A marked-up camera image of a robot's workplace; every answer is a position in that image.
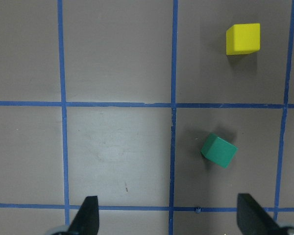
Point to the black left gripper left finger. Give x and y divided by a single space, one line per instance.
86 221

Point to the green wooden block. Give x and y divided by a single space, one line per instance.
218 150

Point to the yellow wooden block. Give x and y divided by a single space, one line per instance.
243 39

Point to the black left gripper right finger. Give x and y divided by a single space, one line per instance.
252 219

